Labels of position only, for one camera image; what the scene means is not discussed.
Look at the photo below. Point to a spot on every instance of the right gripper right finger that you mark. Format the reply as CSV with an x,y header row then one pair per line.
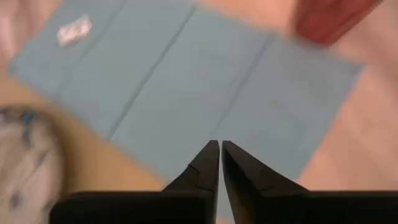
x,y
264,202

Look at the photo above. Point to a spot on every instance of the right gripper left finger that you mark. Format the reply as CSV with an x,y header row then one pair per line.
x,y
192,202

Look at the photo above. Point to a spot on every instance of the teal cloth napkin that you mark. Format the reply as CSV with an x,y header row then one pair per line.
x,y
202,87

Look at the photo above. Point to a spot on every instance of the round woven tan placemat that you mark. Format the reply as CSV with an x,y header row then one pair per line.
x,y
93,155

